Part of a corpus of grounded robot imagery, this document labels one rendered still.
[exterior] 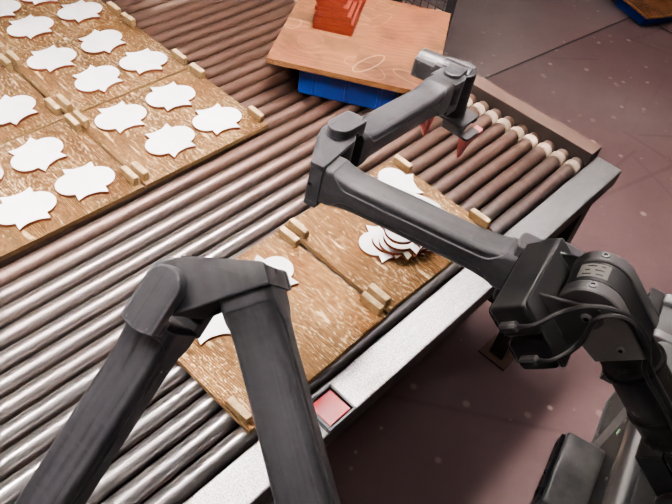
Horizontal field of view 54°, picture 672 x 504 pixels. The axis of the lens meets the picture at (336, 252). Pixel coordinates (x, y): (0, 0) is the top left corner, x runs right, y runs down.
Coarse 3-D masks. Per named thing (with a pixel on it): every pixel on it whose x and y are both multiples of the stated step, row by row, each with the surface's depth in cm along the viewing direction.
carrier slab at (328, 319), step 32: (288, 256) 158; (320, 288) 152; (352, 288) 153; (320, 320) 146; (352, 320) 147; (384, 320) 150; (192, 352) 137; (224, 352) 138; (320, 352) 141; (224, 384) 133
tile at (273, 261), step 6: (258, 258) 155; (270, 258) 155; (276, 258) 156; (282, 258) 156; (270, 264) 154; (276, 264) 154; (282, 264) 155; (288, 264) 155; (288, 270) 154; (288, 276) 152; (294, 282) 151
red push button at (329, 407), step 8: (328, 392) 135; (320, 400) 134; (328, 400) 134; (336, 400) 134; (320, 408) 133; (328, 408) 133; (336, 408) 133; (344, 408) 133; (320, 416) 132; (328, 416) 132; (336, 416) 132; (328, 424) 131
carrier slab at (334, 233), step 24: (432, 192) 179; (312, 216) 168; (336, 216) 169; (312, 240) 162; (336, 240) 163; (336, 264) 158; (360, 264) 159; (384, 264) 160; (408, 264) 160; (432, 264) 161; (360, 288) 154; (384, 288) 155; (408, 288) 155; (384, 312) 151
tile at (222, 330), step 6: (216, 318) 142; (222, 318) 143; (210, 324) 141; (216, 324) 141; (222, 324) 142; (210, 330) 140; (216, 330) 140; (222, 330) 141; (228, 330) 141; (204, 336) 139; (210, 336) 139; (216, 336) 140; (204, 342) 139
